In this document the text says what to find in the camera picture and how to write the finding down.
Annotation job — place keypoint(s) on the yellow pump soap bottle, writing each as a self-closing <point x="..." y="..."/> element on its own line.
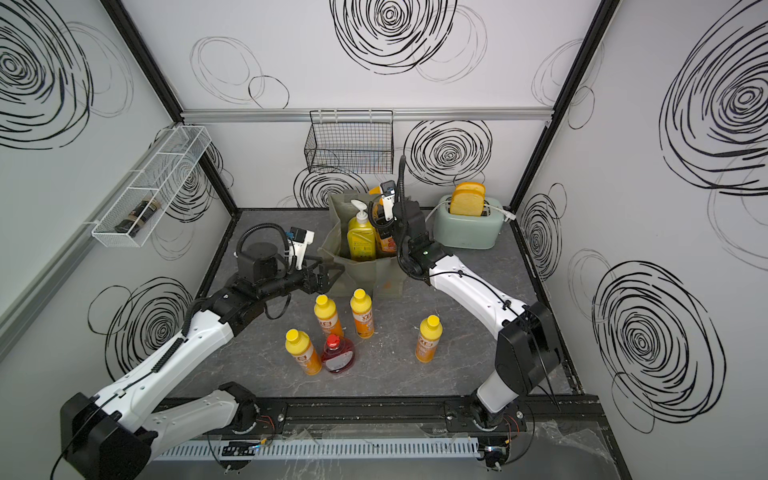
<point x="361" y="234"/>

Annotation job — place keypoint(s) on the yellow cap bottle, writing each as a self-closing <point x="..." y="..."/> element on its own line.
<point x="361" y="307"/>
<point x="325" y="310"/>
<point x="299" y="346"/>
<point x="430" y="332"/>

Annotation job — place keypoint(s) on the yellow cap bottle back middle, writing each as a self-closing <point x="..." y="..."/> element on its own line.
<point x="361" y="307"/>

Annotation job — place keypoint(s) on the yellow cap bottle back left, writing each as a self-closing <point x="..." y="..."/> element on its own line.
<point x="325" y="310"/>

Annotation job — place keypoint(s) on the black wire basket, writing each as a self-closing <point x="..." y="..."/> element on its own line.
<point x="354" y="140"/>

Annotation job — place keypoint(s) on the toast slice front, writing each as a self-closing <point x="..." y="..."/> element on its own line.
<point x="467" y="202"/>

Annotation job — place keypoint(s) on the white slotted cable duct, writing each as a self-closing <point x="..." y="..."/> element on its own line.
<point x="324" y="449"/>

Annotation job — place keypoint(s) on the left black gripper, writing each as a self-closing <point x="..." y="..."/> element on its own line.
<point x="311" y="287"/>

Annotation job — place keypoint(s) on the yellow cap bottle right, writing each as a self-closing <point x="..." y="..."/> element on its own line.
<point x="430" y="332"/>

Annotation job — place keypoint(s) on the dark item in shelf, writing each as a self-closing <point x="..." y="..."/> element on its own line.
<point x="138" y="217"/>

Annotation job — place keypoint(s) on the mint green toaster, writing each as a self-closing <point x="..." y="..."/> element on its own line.
<point x="468" y="232"/>

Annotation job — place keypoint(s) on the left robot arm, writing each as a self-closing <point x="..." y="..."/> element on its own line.
<point x="116" y="432"/>

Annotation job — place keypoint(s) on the yellow cap bottle front left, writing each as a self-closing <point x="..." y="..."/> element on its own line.
<point x="299" y="346"/>

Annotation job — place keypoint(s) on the green fabric shopping bag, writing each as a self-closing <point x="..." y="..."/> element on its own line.
<point x="382" y="278"/>

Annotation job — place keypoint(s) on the toast slice back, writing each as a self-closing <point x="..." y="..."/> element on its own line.
<point x="473" y="186"/>

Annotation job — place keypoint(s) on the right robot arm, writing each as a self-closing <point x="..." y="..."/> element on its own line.
<point x="528" y="346"/>

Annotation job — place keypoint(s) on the orange pump soap bottle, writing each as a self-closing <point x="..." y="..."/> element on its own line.
<point x="386" y="245"/>

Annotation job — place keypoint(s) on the white wire shelf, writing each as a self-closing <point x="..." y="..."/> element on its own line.
<point x="169" y="174"/>

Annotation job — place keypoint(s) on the red soap bottle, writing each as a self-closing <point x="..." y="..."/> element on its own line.
<point x="338" y="354"/>

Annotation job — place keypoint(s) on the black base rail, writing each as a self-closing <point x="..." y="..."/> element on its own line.
<point x="437" y="415"/>

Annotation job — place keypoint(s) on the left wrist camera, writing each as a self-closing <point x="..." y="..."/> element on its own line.
<point x="299" y="240"/>

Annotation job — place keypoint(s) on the toast slice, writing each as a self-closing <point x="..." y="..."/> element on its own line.
<point x="467" y="202"/>
<point x="473" y="186"/>

